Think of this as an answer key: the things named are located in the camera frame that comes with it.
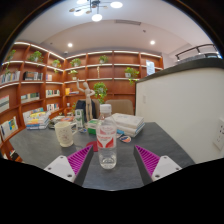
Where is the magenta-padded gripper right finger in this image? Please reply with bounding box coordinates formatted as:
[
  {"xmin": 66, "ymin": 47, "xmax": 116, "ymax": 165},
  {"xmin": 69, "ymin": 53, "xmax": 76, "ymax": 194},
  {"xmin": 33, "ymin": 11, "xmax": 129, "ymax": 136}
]
[{"xmin": 133, "ymin": 144, "xmax": 183, "ymax": 186}]

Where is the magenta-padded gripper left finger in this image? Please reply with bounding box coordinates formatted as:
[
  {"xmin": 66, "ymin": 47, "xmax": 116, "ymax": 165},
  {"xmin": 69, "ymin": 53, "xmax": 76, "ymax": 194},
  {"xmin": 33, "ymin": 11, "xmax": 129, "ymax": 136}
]
[{"xmin": 43, "ymin": 144, "xmax": 95, "ymax": 187}]

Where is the clear plastic water bottle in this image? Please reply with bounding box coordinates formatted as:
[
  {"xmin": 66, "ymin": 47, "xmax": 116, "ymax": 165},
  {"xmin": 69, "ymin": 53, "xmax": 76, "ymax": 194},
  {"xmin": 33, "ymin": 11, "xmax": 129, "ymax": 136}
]
[{"xmin": 96, "ymin": 103, "xmax": 118, "ymax": 170}]

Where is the cream ceramic mug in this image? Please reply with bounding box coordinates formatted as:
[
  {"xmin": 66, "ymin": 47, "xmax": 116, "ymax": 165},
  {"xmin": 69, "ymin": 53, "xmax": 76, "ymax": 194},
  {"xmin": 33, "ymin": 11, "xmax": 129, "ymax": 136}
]
[{"xmin": 54, "ymin": 121, "xmax": 78, "ymax": 148}]

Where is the flat round red coaster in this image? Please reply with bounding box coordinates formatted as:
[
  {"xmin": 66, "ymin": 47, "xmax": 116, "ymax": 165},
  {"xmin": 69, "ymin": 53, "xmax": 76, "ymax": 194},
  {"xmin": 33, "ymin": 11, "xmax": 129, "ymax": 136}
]
[{"xmin": 85, "ymin": 140, "xmax": 99, "ymax": 153}]

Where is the pile of magazines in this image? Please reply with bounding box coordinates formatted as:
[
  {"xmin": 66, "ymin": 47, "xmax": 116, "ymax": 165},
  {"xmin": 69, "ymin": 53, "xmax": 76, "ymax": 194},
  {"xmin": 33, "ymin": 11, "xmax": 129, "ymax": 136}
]
[{"xmin": 48, "ymin": 114, "xmax": 77, "ymax": 130}]

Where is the round colourful sticker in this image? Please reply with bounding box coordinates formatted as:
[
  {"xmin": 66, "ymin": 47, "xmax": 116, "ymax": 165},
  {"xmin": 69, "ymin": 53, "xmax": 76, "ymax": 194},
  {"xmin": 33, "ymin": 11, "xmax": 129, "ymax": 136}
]
[{"xmin": 119, "ymin": 134, "xmax": 132, "ymax": 144}]

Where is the colourful book stack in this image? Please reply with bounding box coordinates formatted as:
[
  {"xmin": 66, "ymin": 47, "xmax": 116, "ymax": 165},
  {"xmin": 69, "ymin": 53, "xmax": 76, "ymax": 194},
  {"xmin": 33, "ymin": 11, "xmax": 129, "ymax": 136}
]
[{"xmin": 25, "ymin": 110, "xmax": 52, "ymax": 131}]

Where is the green and white box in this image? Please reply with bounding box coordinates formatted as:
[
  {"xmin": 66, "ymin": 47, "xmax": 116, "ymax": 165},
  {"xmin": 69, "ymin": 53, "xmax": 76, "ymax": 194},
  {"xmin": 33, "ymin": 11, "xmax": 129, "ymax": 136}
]
[{"xmin": 87, "ymin": 118, "xmax": 101, "ymax": 135}]

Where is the white book stack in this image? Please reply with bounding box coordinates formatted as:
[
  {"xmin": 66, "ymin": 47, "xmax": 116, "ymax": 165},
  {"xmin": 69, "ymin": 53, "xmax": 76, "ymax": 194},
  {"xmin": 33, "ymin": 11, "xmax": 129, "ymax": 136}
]
[{"xmin": 110, "ymin": 112, "xmax": 146, "ymax": 138}]

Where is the chair with dark jacket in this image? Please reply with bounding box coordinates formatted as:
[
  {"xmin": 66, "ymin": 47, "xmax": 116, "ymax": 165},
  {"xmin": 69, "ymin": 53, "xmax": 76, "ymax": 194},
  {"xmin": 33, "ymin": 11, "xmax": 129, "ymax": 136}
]
[{"xmin": 75, "ymin": 99, "xmax": 98, "ymax": 123}]

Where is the wooden artist mannequin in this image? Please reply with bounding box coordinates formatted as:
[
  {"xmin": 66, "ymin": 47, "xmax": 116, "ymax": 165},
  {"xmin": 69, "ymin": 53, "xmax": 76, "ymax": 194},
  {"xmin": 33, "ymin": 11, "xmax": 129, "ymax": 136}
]
[{"xmin": 76, "ymin": 79, "xmax": 96, "ymax": 122}]

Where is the beige upholstered chair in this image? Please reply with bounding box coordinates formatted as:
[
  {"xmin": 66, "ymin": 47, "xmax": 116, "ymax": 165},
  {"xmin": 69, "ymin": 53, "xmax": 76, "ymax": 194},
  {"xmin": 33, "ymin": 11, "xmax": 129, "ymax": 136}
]
[{"xmin": 105, "ymin": 98, "xmax": 135, "ymax": 116}]

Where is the ceiling air vent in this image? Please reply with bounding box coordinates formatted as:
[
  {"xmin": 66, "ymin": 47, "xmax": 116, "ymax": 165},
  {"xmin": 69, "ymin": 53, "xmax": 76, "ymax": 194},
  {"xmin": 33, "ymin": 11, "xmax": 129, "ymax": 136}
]
[{"xmin": 114, "ymin": 19, "xmax": 142, "ymax": 27}]

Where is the branched ceiling lamp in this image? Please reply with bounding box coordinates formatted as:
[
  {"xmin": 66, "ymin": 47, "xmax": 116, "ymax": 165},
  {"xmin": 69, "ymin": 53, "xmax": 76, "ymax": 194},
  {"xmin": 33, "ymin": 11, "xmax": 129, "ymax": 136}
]
[{"xmin": 68, "ymin": 0, "xmax": 124, "ymax": 23}]

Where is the white wall socket panel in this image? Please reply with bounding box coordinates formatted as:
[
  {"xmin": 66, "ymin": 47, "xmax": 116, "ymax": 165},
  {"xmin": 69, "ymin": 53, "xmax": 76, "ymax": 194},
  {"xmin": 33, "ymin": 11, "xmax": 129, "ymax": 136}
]
[{"xmin": 213, "ymin": 116, "xmax": 224, "ymax": 152}]

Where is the wooden wall shelf unit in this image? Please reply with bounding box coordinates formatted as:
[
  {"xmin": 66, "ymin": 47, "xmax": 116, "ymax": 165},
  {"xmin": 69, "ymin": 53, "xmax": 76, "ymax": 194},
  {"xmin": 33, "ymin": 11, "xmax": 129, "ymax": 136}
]
[{"xmin": 0, "ymin": 40, "xmax": 165, "ymax": 161}]

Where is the black metal rail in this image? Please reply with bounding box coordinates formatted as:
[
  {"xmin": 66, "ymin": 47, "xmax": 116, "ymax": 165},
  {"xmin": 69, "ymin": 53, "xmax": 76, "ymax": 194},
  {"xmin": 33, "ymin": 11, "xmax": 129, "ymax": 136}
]
[{"xmin": 174, "ymin": 43, "xmax": 219, "ymax": 62}]

